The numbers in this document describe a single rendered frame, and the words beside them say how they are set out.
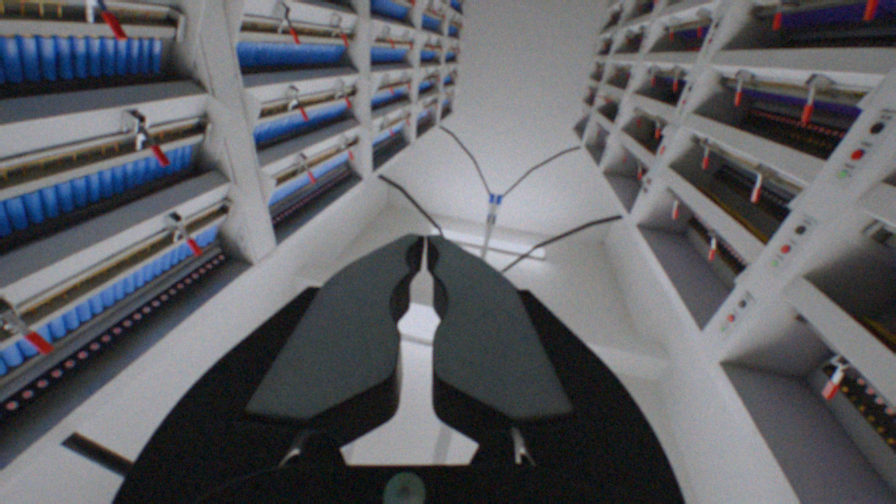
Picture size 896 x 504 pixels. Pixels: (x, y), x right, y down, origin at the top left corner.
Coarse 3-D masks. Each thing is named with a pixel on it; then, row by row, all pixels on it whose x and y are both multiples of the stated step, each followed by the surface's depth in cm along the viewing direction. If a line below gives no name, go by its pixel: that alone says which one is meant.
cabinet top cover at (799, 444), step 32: (736, 384) 65; (768, 384) 65; (800, 384) 66; (736, 416) 61; (768, 416) 59; (800, 416) 59; (832, 416) 60; (768, 448) 53; (800, 448) 53; (832, 448) 54; (800, 480) 49; (832, 480) 49; (864, 480) 49
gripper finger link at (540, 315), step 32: (544, 320) 8; (576, 352) 7; (576, 384) 6; (608, 384) 6; (576, 416) 6; (608, 416) 6; (640, 416) 6; (544, 448) 5; (576, 448) 5; (608, 448) 5; (640, 448) 5; (608, 480) 5; (640, 480) 5; (672, 480) 5
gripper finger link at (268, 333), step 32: (288, 320) 8; (256, 352) 7; (192, 384) 6; (224, 384) 6; (256, 384) 6; (192, 416) 5; (224, 416) 6; (160, 448) 5; (192, 448) 5; (224, 448) 5; (256, 448) 5; (288, 448) 5; (128, 480) 5; (160, 480) 5; (192, 480) 5; (224, 480) 5
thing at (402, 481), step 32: (320, 448) 5; (480, 448) 5; (512, 448) 5; (256, 480) 4; (288, 480) 4; (320, 480) 4; (352, 480) 4; (384, 480) 4; (416, 480) 4; (448, 480) 5; (480, 480) 5; (512, 480) 5; (544, 480) 5; (576, 480) 5
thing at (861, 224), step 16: (880, 192) 44; (848, 208) 48; (864, 208) 46; (880, 208) 44; (832, 224) 49; (848, 224) 49; (864, 224) 48; (880, 224) 47; (848, 240) 50; (864, 240) 50; (880, 240) 47; (880, 256) 50
